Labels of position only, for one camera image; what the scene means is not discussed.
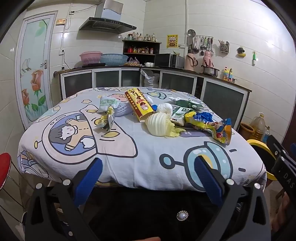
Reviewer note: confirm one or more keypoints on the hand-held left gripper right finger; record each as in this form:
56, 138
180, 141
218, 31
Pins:
208, 180

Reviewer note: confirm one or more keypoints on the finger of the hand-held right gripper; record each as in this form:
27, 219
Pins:
275, 146

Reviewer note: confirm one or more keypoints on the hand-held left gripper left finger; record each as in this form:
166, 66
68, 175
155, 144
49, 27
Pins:
91, 179

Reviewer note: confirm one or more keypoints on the yellow trash bin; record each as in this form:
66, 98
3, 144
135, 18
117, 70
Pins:
255, 141

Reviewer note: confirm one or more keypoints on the white foam fruit net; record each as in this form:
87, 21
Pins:
123, 109

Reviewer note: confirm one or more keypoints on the green milk carton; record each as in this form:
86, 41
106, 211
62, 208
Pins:
179, 114
188, 103

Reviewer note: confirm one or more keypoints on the clear water bottle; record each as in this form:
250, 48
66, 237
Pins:
266, 135

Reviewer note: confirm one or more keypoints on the large cooking oil bottle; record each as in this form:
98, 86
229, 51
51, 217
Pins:
259, 126

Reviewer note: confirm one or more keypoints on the brown plastic bucket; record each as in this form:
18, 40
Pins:
246, 129

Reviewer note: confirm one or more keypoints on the pearl button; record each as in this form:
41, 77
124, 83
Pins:
182, 215

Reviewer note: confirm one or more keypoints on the colourful cartoon snack bag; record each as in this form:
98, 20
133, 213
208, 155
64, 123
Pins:
222, 134

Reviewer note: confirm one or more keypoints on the cartoon printed tablecloth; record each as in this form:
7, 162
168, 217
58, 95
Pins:
143, 148

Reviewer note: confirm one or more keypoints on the yellow snack bag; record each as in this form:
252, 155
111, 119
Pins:
196, 121

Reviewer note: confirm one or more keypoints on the crumpled yellow snack wrapper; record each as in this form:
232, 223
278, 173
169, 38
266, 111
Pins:
106, 120

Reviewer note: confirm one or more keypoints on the kitchen counter cabinet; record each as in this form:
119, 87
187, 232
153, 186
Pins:
222, 102

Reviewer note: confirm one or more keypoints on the napa cabbage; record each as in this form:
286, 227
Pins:
158, 124

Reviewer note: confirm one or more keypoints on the green white snack packet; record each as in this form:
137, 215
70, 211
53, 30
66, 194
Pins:
107, 102

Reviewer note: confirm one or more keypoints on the crumpled white plastic bag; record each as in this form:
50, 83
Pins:
164, 108

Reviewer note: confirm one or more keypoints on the colourful dish soap bottles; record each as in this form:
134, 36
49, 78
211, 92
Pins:
229, 75

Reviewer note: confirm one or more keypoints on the red stool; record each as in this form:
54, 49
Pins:
4, 166

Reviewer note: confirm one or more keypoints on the red yellow carton box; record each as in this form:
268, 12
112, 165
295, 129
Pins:
138, 104

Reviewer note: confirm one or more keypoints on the steel pot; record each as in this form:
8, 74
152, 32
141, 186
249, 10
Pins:
210, 71

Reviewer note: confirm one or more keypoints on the light pink thermos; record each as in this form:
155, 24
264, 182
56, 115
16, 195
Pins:
207, 59

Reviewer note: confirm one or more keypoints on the chopstick holder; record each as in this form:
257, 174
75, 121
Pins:
223, 47

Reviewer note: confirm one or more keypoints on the black induction cooker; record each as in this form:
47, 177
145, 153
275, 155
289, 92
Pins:
93, 65

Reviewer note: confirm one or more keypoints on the white sack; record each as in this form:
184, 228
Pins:
150, 78

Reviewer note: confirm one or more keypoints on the dark pink thermos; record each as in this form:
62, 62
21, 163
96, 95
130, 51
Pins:
190, 61

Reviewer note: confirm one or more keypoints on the blue plastic basket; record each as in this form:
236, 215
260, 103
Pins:
114, 59

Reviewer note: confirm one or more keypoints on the pink plastic basin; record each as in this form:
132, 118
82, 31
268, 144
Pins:
90, 56

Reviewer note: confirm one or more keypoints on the plastic bag of food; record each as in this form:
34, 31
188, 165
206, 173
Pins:
133, 62

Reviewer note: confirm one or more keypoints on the row of hanging utensils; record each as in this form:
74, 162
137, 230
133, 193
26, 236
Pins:
200, 42

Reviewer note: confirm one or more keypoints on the black microwave oven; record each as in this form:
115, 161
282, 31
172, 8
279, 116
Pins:
165, 60

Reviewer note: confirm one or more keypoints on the flower painted door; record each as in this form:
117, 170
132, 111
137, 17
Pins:
34, 58

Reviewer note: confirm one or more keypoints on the row of red jars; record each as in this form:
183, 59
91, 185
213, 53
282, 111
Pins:
140, 50

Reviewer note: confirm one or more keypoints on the dark wooden spice shelf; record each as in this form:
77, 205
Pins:
141, 44

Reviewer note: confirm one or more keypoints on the row of seasoning bottles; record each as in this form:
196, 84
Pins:
141, 37

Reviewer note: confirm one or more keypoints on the steel range hood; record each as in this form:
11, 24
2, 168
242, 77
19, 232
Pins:
108, 23

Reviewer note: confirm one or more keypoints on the green white wall holder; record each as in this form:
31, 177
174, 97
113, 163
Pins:
254, 59

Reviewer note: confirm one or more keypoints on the yellow wall soap dish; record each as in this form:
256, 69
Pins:
241, 52

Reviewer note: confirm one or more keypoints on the yellow wall poster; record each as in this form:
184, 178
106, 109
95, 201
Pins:
172, 41

